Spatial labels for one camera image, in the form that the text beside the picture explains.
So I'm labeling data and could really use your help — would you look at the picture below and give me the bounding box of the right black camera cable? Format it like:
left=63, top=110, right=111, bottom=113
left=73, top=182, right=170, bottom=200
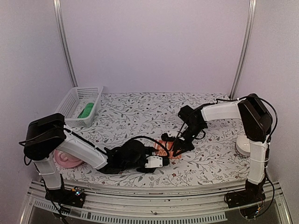
left=163, top=112, right=206, bottom=152

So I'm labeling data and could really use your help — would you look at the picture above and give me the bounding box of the left black camera cable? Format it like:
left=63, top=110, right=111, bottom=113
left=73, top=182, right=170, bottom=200
left=121, top=135, right=170, bottom=157

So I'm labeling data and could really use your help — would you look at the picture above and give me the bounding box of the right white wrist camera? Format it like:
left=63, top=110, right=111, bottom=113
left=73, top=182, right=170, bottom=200
left=161, top=133, right=176, bottom=142

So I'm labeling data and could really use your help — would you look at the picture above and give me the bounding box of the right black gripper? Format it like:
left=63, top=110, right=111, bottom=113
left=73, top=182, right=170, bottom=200
left=173, top=124, right=205, bottom=157

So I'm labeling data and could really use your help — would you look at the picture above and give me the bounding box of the white ceramic bowl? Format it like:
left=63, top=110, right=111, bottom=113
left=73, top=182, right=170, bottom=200
left=235, top=135, right=250, bottom=156

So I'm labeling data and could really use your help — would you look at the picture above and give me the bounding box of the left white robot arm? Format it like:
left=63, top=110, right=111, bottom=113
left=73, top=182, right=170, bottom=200
left=19, top=113, right=163, bottom=203

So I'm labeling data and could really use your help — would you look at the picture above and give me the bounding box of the right aluminium frame post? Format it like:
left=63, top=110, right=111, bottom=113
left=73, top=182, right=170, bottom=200
left=229, top=0, right=257, bottom=99

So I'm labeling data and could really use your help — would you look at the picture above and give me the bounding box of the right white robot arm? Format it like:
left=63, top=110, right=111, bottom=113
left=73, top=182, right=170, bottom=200
left=171, top=93, right=278, bottom=185

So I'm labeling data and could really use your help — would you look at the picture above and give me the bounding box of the aluminium front rail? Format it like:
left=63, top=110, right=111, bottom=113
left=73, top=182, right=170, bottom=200
left=20, top=181, right=293, bottom=224

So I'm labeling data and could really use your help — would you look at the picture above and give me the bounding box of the white plastic mesh basket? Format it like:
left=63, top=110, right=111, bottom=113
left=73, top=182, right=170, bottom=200
left=55, top=86, right=103, bottom=127

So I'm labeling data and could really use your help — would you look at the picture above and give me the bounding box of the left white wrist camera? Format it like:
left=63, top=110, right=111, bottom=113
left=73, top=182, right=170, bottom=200
left=144, top=155, right=170, bottom=168

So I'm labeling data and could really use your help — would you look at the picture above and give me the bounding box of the orange rabbit pattern towel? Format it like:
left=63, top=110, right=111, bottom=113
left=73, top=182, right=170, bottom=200
left=154, top=140, right=182, bottom=159

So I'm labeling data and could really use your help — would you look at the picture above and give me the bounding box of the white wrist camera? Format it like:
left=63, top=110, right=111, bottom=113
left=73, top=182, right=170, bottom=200
left=161, top=133, right=176, bottom=142
left=144, top=155, right=170, bottom=168

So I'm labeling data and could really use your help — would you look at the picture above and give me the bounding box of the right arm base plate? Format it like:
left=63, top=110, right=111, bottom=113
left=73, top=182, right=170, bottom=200
left=224, top=190, right=266, bottom=208

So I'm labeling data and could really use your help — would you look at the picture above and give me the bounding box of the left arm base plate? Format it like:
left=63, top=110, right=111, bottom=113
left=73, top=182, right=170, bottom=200
left=45, top=188, right=86, bottom=208

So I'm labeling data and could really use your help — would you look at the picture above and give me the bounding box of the left aluminium frame post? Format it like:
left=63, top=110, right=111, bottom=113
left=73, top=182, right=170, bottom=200
left=53, top=0, right=78, bottom=87

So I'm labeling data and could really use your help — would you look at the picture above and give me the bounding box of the pink saucer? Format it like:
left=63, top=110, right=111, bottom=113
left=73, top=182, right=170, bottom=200
left=54, top=150, right=83, bottom=168

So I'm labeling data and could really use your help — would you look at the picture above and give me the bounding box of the aluminium frame post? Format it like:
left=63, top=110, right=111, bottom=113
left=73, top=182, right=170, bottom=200
left=53, top=0, right=78, bottom=87
left=229, top=0, right=257, bottom=99

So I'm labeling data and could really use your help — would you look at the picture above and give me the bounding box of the black camera cable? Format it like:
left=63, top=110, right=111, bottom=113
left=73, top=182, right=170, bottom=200
left=163, top=112, right=206, bottom=152
left=121, top=135, right=170, bottom=157

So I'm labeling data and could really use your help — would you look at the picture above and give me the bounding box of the green microfiber towel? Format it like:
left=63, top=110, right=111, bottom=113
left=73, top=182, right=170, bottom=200
left=78, top=103, right=94, bottom=119

